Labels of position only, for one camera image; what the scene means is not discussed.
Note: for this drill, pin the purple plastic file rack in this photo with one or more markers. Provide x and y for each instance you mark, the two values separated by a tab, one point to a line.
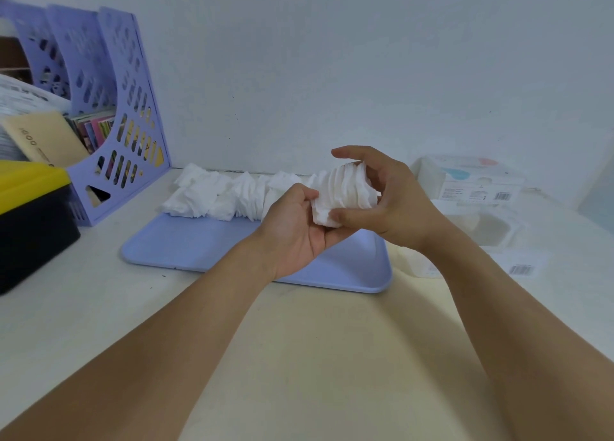
124	95

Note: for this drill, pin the brown paper envelope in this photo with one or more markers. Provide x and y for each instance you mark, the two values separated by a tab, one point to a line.
52	136

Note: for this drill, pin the person's right thumb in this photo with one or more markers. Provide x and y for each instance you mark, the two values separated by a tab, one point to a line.
355	218

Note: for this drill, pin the colourful booklets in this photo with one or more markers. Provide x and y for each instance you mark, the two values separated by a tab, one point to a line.
93	129

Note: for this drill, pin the person's right forearm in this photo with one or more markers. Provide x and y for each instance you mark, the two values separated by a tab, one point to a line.
518	340

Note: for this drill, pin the person's left thumb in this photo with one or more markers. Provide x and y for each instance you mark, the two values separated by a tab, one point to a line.
300	196

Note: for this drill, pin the clear plastic bag with label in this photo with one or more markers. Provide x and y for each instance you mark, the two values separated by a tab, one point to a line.
523	263

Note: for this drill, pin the white printed cotton pad box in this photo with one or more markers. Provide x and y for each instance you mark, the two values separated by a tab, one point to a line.
475	179

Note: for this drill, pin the person's left hand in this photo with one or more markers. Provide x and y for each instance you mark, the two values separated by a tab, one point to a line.
288	239

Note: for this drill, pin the clear plastic package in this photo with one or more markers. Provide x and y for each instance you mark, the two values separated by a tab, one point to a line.
484	225

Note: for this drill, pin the light blue plastic tray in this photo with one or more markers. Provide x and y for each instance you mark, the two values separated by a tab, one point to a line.
192	244

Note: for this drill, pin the row of white cotton pads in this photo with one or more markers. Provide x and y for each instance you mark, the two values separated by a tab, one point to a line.
225	196

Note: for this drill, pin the person's right hand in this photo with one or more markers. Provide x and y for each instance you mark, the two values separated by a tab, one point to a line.
403	206

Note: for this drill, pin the person's left forearm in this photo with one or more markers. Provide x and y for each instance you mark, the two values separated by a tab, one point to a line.
158	349

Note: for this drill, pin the bunch of cotton pads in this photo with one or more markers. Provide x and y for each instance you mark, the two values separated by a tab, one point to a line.
343	189

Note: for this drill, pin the black box with yellow lid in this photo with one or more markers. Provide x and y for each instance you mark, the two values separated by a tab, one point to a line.
33	215

